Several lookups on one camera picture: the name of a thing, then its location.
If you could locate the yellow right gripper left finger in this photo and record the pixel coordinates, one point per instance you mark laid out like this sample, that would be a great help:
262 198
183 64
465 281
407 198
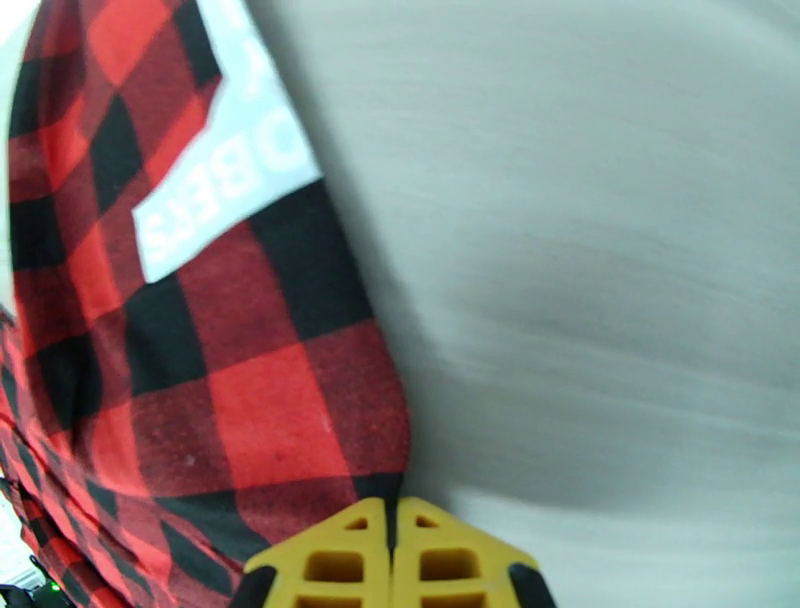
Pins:
284 556

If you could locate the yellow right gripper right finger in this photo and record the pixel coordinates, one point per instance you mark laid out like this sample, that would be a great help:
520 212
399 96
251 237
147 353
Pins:
494 556

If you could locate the red black plaid garment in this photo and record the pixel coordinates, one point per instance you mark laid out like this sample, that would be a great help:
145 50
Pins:
250 387

